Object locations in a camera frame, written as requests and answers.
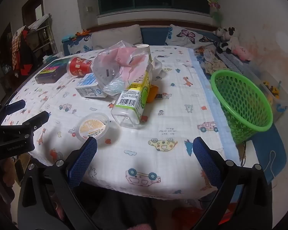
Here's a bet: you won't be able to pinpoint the brown door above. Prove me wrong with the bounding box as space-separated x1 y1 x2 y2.
22 0 44 27

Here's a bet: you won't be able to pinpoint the small butterfly print pillow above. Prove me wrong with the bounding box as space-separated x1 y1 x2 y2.
67 35 94 55

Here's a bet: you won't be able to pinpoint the yellow toy vehicle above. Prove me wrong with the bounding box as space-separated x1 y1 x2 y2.
264 81 281 99

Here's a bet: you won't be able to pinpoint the white paper cup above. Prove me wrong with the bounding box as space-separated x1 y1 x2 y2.
136 44 151 56

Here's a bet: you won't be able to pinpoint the printed blanket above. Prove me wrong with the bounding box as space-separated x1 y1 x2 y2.
5 44 243 200

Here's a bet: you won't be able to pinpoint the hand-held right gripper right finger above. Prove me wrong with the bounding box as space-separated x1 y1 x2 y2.
193 136 273 230

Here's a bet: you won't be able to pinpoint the clear plastic bag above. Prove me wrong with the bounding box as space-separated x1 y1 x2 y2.
92 40 154 96

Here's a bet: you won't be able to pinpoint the red instant noodle cup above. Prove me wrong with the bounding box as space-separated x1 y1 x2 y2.
67 56 94 77

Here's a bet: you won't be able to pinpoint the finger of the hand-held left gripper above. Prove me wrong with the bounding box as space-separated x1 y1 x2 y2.
0 111 50 136
0 100 26 121

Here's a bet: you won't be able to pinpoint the grey patterned cloth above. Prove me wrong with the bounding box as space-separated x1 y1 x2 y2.
216 53 250 75

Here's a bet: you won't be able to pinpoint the hanging colourful decoration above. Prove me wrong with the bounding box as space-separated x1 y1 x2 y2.
208 0 222 21

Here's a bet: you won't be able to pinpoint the clothes on rack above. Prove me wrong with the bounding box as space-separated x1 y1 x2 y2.
12 25 36 77

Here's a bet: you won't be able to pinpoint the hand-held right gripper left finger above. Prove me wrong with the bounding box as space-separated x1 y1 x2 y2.
17 136 98 230

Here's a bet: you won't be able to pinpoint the blue floor mat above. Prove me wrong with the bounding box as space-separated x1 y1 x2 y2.
238 122 287 182

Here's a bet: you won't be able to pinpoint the metal shelf rack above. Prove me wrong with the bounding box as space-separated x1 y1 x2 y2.
26 14 58 58

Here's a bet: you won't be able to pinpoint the clear bottle yellow green label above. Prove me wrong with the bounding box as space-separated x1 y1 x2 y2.
111 71 151 128

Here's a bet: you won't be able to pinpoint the crumpled white wrapper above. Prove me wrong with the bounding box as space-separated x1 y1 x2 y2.
151 57 167 79

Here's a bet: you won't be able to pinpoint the beige patterned cloth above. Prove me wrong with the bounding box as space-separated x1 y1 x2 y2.
202 48 231 75

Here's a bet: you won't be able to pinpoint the small pudding cup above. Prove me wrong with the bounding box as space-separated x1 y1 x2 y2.
77 112 111 142

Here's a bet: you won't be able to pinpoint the blue cushion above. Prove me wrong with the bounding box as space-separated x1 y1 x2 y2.
140 26 170 46

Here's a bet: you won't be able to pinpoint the red plastic stool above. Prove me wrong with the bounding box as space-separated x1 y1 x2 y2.
175 202 233 230

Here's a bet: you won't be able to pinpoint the black white cow plush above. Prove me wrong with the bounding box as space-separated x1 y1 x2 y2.
217 27 240 54

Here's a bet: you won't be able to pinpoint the large butterfly print pillow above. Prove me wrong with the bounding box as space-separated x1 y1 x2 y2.
165 24 219 51

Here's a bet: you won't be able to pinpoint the white blue milk carton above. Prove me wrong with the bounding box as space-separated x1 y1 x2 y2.
75 73 108 99

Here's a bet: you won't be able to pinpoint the grey white plush toy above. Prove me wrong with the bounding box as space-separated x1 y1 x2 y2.
212 27 228 41

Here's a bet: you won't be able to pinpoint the pink plush toy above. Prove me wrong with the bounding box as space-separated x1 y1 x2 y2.
232 44 253 61

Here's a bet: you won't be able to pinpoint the green plastic basket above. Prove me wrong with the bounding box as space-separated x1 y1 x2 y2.
210 70 274 145

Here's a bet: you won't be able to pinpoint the beige pillow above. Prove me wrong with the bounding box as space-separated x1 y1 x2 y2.
91 24 143 51

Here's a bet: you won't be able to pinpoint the clear storage box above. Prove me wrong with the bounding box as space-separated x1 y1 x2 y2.
240 62 288 120

